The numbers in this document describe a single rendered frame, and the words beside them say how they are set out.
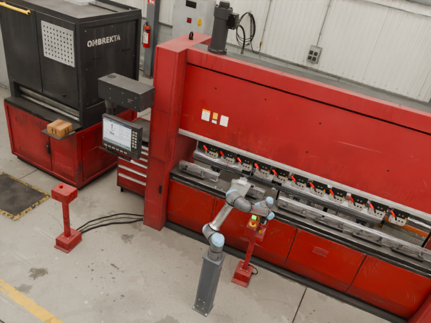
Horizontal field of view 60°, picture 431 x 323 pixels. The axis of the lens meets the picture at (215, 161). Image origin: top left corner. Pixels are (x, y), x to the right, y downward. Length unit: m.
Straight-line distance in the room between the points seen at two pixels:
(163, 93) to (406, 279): 3.11
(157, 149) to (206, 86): 0.89
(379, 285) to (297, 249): 0.90
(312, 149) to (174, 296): 2.10
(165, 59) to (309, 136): 1.58
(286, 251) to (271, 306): 0.61
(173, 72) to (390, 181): 2.31
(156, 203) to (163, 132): 0.98
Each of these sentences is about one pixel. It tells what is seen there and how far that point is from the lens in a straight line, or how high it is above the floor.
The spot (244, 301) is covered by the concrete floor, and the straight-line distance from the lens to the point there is 4.31.
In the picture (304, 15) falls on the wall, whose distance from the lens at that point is 7.71.
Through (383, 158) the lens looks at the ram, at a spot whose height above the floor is 1.80.
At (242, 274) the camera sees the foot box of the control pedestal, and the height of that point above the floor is 0.12.
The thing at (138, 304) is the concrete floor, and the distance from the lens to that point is 4.13.
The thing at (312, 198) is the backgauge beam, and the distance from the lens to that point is 4.36.
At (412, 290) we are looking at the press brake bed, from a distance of 4.50.
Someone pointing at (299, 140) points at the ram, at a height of 1.72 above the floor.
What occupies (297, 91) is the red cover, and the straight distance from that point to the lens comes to 3.56.
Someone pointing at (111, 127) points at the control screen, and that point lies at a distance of 3.87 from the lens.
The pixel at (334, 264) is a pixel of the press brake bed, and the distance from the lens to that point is 4.37.
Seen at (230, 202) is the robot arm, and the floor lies 1.29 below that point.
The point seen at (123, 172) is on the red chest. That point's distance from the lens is 5.14.
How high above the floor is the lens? 3.35
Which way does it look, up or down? 32 degrees down
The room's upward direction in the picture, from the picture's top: 11 degrees clockwise
